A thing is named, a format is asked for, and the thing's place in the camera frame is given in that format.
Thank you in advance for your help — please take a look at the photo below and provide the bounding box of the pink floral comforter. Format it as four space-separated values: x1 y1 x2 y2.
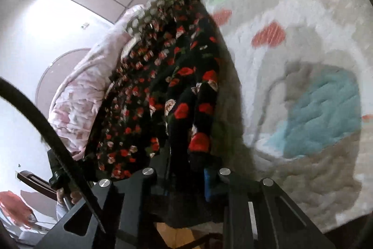
48 4 144 161

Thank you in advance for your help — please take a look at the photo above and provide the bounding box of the red cloth on floor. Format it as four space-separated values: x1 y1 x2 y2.
0 191 36 229

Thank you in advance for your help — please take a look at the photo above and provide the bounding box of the black red floral garment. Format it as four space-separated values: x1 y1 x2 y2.
84 0 243 228

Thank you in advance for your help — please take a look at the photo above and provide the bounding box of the quilted heart patchwork bedspread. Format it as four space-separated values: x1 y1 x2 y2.
203 0 372 232

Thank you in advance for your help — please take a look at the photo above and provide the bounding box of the white wall switch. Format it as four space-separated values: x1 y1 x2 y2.
81 23 89 29

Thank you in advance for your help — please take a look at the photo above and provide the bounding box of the person's hand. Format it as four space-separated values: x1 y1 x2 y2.
56 188 82 205

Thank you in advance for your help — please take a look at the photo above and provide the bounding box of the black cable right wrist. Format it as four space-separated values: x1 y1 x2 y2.
0 77 106 233

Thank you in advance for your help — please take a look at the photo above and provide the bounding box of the pink headboard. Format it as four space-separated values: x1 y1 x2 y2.
35 48 90 118

